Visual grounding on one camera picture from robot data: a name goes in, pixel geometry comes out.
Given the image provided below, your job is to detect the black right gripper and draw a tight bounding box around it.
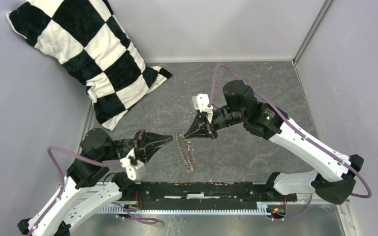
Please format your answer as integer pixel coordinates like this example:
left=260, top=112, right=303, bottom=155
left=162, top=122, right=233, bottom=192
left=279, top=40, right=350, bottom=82
left=184, top=106, right=246, bottom=139

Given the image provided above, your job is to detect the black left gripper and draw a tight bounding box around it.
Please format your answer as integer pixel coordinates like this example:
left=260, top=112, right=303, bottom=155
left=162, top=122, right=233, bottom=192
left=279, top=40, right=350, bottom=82
left=101, top=128, right=175, bottom=163

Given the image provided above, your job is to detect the black white checkered pillow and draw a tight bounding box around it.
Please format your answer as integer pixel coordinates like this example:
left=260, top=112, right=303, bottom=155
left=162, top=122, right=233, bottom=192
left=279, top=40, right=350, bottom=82
left=7, top=0, right=172, bottom=130

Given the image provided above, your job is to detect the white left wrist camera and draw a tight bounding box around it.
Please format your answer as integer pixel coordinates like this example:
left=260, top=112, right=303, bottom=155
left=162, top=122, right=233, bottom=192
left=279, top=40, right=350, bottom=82
left=120, top=148, right=146, bottom=181

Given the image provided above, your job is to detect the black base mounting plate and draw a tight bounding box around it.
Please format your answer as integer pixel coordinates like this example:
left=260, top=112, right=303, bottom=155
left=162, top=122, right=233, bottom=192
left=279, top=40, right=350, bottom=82
left=103, top=181, right=298, bottom=211

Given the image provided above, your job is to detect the aluminium rail frame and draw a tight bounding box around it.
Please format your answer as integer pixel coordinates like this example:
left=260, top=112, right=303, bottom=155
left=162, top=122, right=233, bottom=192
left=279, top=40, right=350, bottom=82
left=54, top=181, right=350, bottom=205

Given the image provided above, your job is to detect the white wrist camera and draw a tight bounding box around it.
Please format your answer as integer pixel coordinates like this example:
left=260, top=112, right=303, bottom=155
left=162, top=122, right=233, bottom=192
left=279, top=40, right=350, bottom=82
left=120, top=148, right=146, bottom=181
left=192, top=93, right=213, bottom=123

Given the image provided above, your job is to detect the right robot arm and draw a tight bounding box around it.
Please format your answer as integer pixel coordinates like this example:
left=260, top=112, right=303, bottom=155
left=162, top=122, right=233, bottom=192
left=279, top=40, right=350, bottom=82
left=185, top=80, right=364, bottom=205

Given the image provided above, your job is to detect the large ring of keyrings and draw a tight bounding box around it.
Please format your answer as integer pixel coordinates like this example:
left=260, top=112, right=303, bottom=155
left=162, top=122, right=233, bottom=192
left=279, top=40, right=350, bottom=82
left=174, top=130, right=196, bottom=172

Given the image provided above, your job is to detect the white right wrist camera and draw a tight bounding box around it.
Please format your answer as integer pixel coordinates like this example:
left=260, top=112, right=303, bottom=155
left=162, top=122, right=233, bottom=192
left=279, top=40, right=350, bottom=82
left=192, top=93, right=213, bottom=123

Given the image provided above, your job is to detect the white toothed cable duct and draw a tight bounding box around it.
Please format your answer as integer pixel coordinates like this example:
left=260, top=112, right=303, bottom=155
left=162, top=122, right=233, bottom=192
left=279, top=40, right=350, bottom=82
left=97, top=204, right=271, bottom=216

